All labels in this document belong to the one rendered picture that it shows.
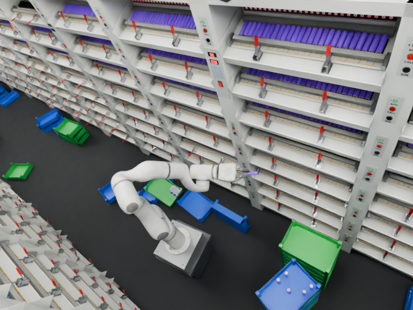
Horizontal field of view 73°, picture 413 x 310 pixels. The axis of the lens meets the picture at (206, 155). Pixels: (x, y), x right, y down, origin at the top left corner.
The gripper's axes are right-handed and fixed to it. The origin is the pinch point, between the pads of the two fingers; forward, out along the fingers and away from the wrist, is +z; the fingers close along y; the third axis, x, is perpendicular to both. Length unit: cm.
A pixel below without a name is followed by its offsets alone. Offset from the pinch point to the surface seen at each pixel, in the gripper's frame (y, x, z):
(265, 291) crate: -63, 30, 11
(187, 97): 44, -8, -36
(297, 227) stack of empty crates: -25, 42, 30
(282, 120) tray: 22.7, -20.1, 19.0
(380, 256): -39, 61, 82
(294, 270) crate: -50, 33, 28
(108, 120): 76, 97, -164
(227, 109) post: 29.5, -20.0, -9.1
